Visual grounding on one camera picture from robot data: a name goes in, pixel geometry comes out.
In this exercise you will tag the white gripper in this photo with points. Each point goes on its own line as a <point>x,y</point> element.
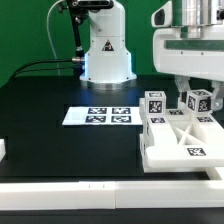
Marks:
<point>189,41</point>

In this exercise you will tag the white chair seat block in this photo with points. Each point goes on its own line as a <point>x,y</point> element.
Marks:
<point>144,143</point>

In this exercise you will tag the white front fence bar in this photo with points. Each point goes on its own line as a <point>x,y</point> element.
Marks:
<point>111,195</point>

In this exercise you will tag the small white cube block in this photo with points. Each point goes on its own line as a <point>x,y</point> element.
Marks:
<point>199,101</point>

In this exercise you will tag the white right fence bar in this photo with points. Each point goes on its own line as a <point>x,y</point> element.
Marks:
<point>216,173</point>

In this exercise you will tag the white chair back frame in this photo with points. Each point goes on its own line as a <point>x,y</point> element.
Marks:
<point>181,141</point>

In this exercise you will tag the flat white tagged plate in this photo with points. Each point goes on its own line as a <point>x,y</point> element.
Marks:
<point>102,116</point>

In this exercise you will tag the white fence bar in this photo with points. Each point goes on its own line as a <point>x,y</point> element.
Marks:
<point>216,173</point>
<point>111,195</point>

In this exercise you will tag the white fence piece left edge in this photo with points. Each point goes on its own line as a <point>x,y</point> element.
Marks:
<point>2,149</point>

